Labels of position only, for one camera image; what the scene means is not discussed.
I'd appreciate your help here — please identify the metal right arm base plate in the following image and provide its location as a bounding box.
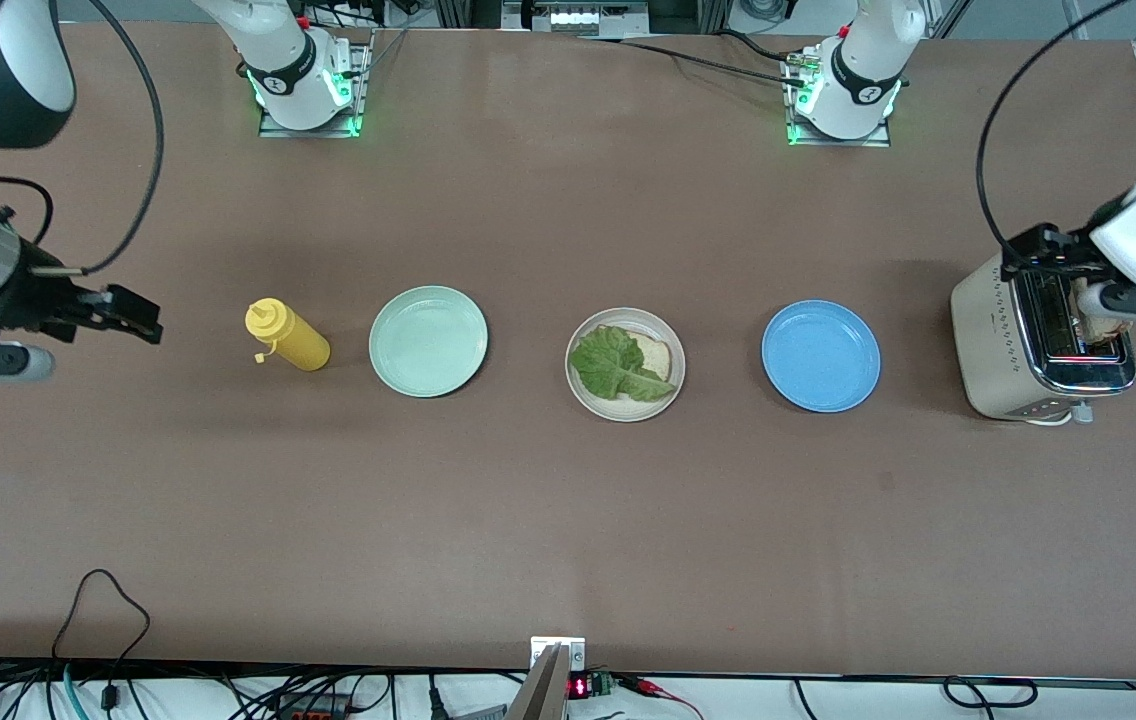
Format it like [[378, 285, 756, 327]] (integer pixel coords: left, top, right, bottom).
[[258, 28, 374, 139]]

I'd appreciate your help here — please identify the silver camera mount bracket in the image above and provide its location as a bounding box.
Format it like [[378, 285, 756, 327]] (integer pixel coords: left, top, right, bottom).
[[530, 636, 587, 673]]

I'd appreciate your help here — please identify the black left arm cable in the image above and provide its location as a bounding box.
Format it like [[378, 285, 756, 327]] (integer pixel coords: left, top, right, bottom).
[[976, 0, 1129, 251]]

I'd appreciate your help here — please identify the blue plate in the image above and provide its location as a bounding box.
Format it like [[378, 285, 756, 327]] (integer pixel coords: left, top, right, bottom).
[[761, 300, 882, 413]]

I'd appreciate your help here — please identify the light green plate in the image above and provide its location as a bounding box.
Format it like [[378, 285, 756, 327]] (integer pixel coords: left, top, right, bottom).
[[369, 286, 489, 399]]

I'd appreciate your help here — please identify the yellow squeeze bottle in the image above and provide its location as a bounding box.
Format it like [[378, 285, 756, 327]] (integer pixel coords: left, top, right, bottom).
[[245, 297, 332, 373]]

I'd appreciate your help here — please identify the black looped table cable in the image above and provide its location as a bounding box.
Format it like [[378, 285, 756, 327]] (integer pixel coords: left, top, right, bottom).
[[50, 569, 152, 713]]

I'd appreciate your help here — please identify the green lettuce leaf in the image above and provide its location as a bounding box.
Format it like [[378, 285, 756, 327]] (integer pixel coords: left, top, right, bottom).
[[569, 325, 679, 403]]

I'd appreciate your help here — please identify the grey camera mount bar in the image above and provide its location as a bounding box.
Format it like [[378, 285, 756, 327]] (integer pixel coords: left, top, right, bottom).
[[506, 644, 570, 720]]

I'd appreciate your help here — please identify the beige plate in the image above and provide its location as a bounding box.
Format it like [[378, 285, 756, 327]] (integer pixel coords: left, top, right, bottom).
[[565, 307, 687, 424]]

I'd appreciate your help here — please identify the white lit power unit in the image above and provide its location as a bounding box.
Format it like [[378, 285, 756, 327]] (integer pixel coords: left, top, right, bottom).
[[501, 0, 651, 37]]

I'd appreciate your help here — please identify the red clip wire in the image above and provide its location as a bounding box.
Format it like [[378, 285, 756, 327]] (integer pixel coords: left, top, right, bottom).
[[618, 675, 704, 720]]

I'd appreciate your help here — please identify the beige chrome toaster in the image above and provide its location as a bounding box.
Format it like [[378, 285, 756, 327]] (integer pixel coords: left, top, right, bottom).
[[950, 250, 1136, 427]]

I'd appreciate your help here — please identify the black base power cable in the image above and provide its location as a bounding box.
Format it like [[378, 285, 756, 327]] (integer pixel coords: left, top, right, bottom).
[[578, 33, 814, 91]]

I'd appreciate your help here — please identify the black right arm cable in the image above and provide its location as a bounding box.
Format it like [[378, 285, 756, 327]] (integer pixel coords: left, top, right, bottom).
[[0, 0, 167, 277]]

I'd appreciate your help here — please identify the bread slice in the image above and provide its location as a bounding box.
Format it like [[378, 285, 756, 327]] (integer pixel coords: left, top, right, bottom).
[[1071, 278, 1134, 343], [628, 333, 675, 387]]

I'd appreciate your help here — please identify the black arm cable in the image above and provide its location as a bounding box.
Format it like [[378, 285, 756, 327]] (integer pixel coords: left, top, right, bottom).
[[0, 0, 167, 277], [976, 0, 1129, 251]]

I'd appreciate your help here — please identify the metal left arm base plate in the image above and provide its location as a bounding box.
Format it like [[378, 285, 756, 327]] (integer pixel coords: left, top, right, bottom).
[[783, 55, 891, 148]]

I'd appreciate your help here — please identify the black coiled floor cable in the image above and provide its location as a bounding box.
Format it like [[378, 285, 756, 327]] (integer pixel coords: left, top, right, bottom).
[[943, 677, 1039, 710]]

